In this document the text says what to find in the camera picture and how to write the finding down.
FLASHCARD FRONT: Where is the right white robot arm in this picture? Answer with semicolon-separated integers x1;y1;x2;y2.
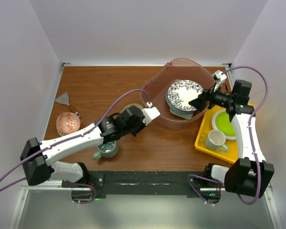
189;80;275;203

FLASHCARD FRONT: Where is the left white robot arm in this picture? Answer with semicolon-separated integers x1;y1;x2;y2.
20;106;150;187

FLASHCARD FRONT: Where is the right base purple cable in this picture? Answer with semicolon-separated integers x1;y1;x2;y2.
186;174;222;205

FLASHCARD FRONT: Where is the mint green divided tray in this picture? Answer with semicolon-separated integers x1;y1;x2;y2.
170;108;193;119

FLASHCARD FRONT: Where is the pink translucent plastic bin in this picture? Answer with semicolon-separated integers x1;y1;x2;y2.
142;58;217;130

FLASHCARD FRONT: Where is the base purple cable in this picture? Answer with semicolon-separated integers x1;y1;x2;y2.
71;182;97;205
186;174;222;205

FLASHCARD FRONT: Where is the grey triangular scraper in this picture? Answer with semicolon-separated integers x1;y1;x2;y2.
54;92;82;120

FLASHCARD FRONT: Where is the teal ceramic mug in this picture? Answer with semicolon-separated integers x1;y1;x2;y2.
93;141;119;160

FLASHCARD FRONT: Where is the green plate white rim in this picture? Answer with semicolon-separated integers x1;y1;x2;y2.
211;110;236;140

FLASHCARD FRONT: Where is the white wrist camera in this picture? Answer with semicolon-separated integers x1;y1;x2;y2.
212;70;227;92
142;102;160;126

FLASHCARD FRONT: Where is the yellow plastic tray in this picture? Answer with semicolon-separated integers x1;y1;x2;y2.
194;102;255;164

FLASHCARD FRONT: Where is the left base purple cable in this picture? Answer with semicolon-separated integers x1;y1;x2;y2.
71;182;97;205

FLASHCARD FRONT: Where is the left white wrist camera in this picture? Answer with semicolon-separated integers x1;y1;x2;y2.
142;102;160;126

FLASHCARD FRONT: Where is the blue floral plate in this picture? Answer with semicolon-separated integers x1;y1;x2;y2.
167;80;203;102

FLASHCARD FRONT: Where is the red patterned bowl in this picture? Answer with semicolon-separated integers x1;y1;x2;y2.
56;112;81;136

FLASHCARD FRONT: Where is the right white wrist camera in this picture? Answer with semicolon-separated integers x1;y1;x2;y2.
212;70;227;92

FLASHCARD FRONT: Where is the cream patterned bowl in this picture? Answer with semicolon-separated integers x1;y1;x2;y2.
121;103;144;113

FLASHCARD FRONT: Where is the white mug blue handle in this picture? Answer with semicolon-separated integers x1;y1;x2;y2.
204;130;228;152

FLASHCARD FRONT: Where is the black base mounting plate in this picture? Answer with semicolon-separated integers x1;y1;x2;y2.
61;170;222;200

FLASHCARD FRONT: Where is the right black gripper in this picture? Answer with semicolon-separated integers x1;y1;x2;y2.
188;82;235;112

